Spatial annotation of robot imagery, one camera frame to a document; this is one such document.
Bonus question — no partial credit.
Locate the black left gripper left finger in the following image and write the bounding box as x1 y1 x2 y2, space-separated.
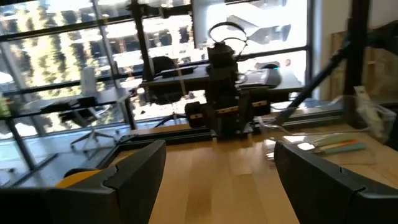
0 139 167 224

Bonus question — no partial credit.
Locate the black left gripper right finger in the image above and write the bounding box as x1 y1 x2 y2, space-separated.
274 140 398 224

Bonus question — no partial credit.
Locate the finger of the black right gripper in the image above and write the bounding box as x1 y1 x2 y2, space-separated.
238 93 254 135
203 105 220 136

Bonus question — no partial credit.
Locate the knife with orange handle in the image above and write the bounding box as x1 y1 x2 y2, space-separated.
313 139 360 152

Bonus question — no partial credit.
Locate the knife with green handle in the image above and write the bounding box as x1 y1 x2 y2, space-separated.
312 133 358 147

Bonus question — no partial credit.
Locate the clear plastic container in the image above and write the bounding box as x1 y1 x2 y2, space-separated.
257 92 396 163

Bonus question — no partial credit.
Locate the black computer keyboard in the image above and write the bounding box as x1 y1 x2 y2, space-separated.
241 68 282 88

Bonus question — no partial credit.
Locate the orange plastic bin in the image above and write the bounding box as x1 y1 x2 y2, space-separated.
55 168 103 189

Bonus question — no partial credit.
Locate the flat black device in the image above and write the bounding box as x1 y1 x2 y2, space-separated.
157 66 196 79

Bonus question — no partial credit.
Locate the black diagonal desk bar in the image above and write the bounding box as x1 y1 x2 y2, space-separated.
275 39 353 126

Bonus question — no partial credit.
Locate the black monitor pole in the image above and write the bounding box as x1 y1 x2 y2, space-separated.
129 0 155 82

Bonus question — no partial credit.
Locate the grey office chair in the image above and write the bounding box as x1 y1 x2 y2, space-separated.
69 65 119 157

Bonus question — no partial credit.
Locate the wooden panel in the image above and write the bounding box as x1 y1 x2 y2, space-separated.
328 27 398 101

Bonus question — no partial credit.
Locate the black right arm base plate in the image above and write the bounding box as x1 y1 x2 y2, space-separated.
211 124 259 140

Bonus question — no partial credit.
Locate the black metal table frame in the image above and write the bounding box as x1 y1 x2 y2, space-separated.
104 108 346 169

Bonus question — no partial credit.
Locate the black rig upright post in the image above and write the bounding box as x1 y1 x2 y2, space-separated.
343 0 371 127

